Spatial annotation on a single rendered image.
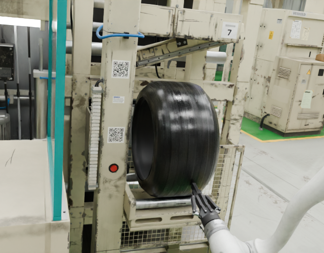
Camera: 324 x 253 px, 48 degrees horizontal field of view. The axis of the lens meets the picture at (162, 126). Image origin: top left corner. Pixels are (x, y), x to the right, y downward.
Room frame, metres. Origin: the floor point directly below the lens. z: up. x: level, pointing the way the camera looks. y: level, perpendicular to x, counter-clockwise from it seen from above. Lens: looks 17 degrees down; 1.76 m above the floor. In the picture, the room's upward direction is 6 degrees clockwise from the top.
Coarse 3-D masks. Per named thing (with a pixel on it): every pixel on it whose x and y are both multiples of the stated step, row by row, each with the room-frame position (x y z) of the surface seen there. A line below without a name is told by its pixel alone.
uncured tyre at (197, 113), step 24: (144, 96) 1.67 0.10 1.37; (168, 96) 1.55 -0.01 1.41; (192, 96) 1.59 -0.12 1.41; (144, 120) 1.93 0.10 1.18; (168, 120) 1.46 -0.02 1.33; (192, 120) 1.49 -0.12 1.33; (216, 120) 1.56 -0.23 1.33; (144, 144) 1.90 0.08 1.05; (168, 144) 1.42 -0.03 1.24; (192, 144) 1.45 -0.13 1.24; (216, 144) 1.50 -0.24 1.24; (144, 168) 1.81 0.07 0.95; (168, 168) 1.41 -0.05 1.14; (192, 168) 1.44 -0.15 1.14; (168, 192) 1.47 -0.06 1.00
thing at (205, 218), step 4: (200, 212) 1.30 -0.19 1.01; (208, 212) 1.31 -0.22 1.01; (212, 212) 1.28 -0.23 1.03; (216, 212) 1.32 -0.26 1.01; (200, 216) 1.29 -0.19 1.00; (204, 216) 1.28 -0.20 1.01; (208, 216) 1.27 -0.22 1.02; (212, 216) 1.26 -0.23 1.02; (216, 216) 1.27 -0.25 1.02; (204, 220) 1.26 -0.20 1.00; (208, 220) 1.25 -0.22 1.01; (204, 224) 1.25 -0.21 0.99
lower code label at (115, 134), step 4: (108, 128) 1.51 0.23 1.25; (112, 128) 1.52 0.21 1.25; (116, 128) 1.52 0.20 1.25; (120, 128) 1.53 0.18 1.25; (124, 128) 1.54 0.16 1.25; (108, 132) 1.51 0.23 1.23; (112, 132) 1.52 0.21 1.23; (116, 132) 1.52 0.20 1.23; (120, 132) 1.53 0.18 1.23; (124, 132) 1.54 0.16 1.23; (108, 136) 1.51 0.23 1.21; (112, 136) 1.52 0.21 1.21; (116, 136) 1.52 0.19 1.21; (120, 136) 1.53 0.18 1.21; (108, 140) 1.51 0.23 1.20; (112, 140) 1.52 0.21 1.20; (116, 140) 1.53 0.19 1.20; (120, 140) 1.53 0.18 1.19
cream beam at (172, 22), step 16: (144, 16) 1.82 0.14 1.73; (160, 16) 1.85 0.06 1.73; (176, 16) 1.88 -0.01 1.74; (192, 16) 1.90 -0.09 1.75; (208, 16) 1.93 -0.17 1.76; (224, 16) 1.97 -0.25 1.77; (240, 16) 2.00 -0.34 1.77; (144, 32) 1.82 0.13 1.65; (160, 32) 1.85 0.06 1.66; (176, 32) 1.88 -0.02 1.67; (192, 32) 1.91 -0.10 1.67; (208, 32) 1.94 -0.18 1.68
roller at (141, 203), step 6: (150, 198) 1.54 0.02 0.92; (156, 198) 1.54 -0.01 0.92; (162, 198) 1.55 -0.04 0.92; (168, 198) 1.55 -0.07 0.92; (174, 198) 1.56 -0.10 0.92; (180, 198) 1.57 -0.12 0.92; (186, 198) 1.58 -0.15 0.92; (138, 204) 1.49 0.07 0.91; (144, 204) 1.50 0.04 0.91; (150, 204) 1.51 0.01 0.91; (156, 204) 1.52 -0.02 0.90; (162, 204) 1.53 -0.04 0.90; (168, 204) 1.54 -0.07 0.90; (174, 204) 1.55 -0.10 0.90; (180, 204) 1.56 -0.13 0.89; (186, 204) 1.57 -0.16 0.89
